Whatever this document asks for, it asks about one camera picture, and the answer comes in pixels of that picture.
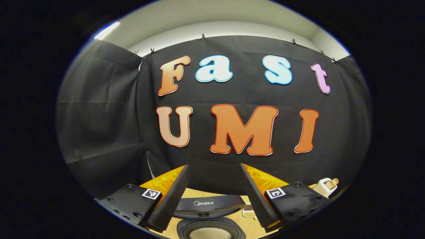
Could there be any dark grey rice cooker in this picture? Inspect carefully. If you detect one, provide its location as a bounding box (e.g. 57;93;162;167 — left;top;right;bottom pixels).
173;195;248;239

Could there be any ceiling light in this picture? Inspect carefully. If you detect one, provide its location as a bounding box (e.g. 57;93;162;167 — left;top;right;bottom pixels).
94;22;121;40

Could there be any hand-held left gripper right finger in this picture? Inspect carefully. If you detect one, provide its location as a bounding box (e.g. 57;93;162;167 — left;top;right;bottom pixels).
240;163;329;233

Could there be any white divided grain tray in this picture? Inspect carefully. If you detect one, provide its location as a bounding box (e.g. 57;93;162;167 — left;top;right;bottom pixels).
242;203;258;219

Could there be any row of black cloth clips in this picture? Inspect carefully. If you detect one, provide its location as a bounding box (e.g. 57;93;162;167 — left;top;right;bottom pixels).
134;33;337;63

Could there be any white rice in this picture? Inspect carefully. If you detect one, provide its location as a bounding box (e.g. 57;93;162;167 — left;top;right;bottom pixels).
189;228;232;239

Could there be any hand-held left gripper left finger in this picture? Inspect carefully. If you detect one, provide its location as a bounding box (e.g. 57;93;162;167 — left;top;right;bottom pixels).
94;164;190;233

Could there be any black backdrop cloth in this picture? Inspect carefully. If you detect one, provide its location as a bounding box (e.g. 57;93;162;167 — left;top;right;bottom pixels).
56;35;372;199

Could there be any cream white toaster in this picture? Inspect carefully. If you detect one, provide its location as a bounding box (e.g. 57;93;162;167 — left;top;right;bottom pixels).
312;178;339;199

